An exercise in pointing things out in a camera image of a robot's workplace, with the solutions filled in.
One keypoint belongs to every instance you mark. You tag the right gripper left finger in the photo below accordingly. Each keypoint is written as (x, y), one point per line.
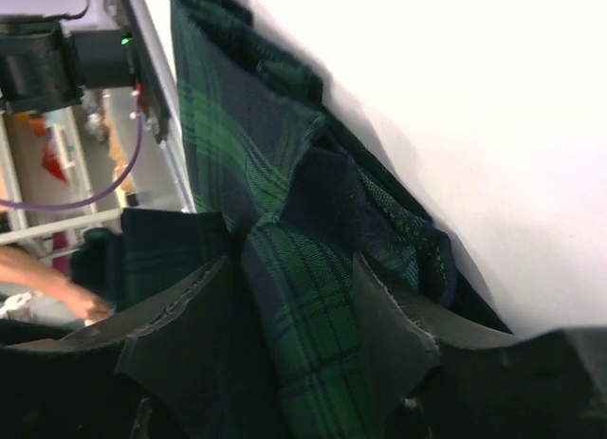
(163, 368)

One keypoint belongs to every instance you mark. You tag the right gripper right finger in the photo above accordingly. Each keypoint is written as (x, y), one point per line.
(435, 374)

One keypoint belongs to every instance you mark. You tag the green plaid skirt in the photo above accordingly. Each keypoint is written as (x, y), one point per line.
(285, 190)

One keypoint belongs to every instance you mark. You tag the person's forearm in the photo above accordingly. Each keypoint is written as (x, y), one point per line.
(18, 267)

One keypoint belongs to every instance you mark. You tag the aluminium rail frame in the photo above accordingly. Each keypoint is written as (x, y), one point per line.
(79, 167)

